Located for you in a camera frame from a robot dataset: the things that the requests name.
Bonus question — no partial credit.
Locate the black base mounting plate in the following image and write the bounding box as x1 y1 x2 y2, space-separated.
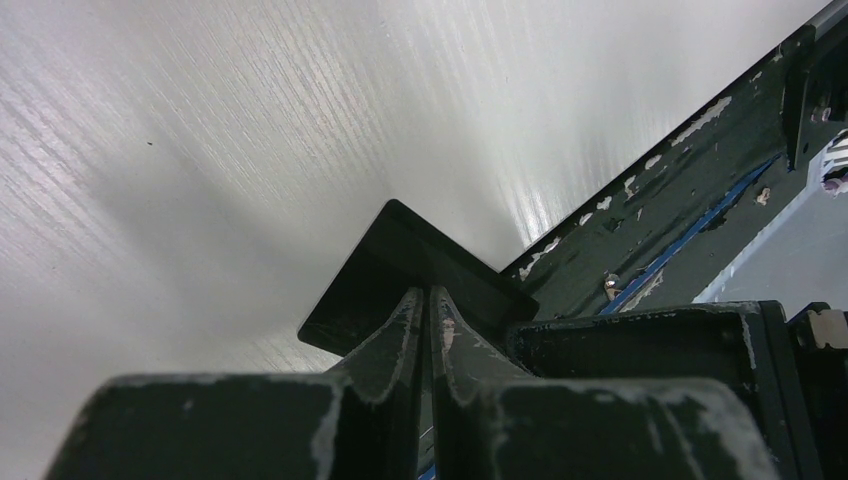
504 21 847 320

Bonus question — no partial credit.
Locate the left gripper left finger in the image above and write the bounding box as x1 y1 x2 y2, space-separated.
47 288 424 479

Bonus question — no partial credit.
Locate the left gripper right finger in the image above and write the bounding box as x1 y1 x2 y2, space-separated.
430 288 779 479

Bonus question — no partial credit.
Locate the thin card seen edge-on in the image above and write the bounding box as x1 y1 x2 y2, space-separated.
297 199 539 356

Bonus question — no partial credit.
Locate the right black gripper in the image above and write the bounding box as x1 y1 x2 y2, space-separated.
506 301 847 479

